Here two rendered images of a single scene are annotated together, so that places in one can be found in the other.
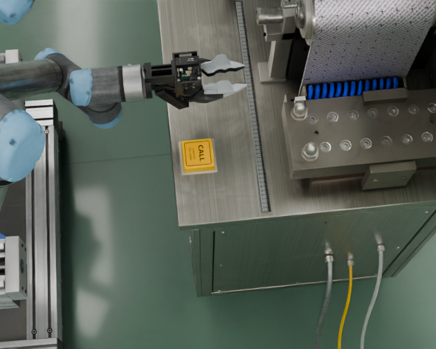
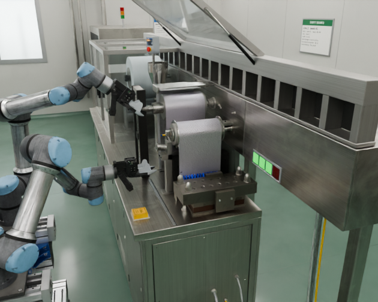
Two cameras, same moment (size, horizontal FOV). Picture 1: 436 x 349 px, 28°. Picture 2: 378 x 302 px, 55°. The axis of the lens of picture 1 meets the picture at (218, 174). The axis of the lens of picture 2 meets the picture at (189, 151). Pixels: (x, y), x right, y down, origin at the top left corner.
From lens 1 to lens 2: 1.28 m
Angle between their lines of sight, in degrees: 50
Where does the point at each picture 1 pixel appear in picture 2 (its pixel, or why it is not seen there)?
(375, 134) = (213, 183)
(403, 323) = not seen: outside the picture
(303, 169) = (187, 194)
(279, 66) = (169, 182)
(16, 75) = not seen: hidden behind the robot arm
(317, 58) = (182, 155)
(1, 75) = not seen: hidden behind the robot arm
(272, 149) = (173, 209)
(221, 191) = (153, 222)
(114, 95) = (100, 172)
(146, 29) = (110, 264)
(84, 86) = (87, 169)
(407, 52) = (216, 153)
